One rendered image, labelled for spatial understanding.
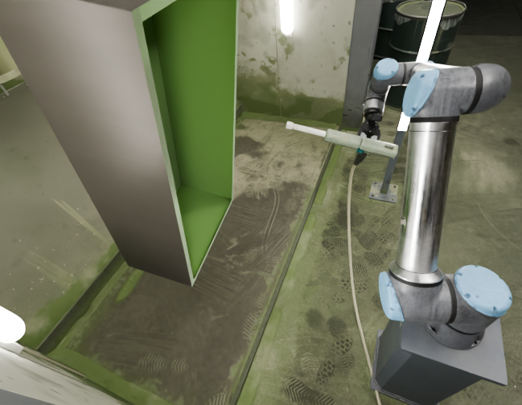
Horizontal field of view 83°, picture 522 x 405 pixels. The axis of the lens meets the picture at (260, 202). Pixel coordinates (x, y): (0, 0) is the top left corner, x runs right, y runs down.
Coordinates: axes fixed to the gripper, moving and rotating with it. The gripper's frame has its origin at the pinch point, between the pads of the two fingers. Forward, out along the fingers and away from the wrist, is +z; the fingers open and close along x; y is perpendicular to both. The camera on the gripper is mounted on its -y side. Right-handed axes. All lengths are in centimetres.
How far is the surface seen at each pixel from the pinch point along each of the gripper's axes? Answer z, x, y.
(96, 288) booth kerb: 101, 131, 76
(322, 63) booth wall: -126, 30, 102
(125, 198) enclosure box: 53, 81, -24
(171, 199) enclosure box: 50, 62, -31
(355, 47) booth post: -132, 6, 82
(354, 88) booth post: -117, -4, 112
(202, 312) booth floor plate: 95, 59, 69
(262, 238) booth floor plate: 38, 37, 91
